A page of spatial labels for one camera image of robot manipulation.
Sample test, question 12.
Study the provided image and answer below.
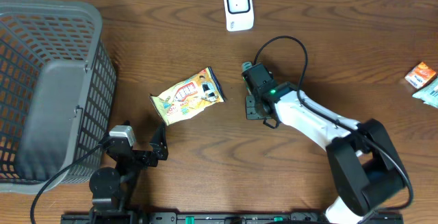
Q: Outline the yellow snack bag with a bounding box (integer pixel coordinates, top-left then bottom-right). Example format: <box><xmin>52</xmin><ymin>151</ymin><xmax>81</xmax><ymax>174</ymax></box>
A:
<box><xmin>150</xmin><ymin>66</ymin><xmax>225</xmax><ymax>125</ymax></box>

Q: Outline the orange tissue pack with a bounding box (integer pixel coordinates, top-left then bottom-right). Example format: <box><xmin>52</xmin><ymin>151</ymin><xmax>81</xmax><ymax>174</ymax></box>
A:
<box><xmin>404</xmin><ymin>62</ymin><xmax>437</xmax><ymax>89</ymax></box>

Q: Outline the teal wet wipes pack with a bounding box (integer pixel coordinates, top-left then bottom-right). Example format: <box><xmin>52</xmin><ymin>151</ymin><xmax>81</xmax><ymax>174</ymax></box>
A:
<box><xmin>412</xmin><ymin>78</ymin><xmax>438</xmax><ymax>108</ymax></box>

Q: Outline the blue Listerine mouthwash bottle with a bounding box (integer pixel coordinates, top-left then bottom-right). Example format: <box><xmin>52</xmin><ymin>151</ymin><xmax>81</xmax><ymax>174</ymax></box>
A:
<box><xmin>242</xmin><ymin>62</ymin><xmax>253</xmax><ymax>76</ymax></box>

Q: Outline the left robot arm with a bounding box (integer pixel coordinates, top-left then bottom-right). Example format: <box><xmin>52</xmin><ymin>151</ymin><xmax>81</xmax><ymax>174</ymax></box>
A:
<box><xmin>89</xmin><ymin>121</ymin><xmax>168</xmax><ymax>223</ymax></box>

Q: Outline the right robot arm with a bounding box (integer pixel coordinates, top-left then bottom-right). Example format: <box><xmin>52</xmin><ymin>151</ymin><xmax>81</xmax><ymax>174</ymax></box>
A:
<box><xmin>242</xmin><ymin>62</ymin><xmax>412</xmax><ymax>223</ymax></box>

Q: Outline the white barcode scanner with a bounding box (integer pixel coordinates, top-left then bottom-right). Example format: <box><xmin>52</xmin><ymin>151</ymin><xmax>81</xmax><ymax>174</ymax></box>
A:
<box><xmin>224</xmin><ymin>0</ymin><xmax>255</xmax><ymax>32</ymax></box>

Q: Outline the grey plastic shopping basket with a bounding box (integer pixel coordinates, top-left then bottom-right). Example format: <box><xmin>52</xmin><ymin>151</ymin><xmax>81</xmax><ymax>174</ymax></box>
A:
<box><xmin>1</xmin><ymin>0</ymin><xmax>116</xmax><ymax>195</ymax></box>

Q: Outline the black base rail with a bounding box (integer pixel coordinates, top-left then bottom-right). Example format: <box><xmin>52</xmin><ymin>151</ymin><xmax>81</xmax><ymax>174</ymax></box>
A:
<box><xmin>60</xmin><ymin>210</ymin><xmax>404</xmax><ymax>224</ymax></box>

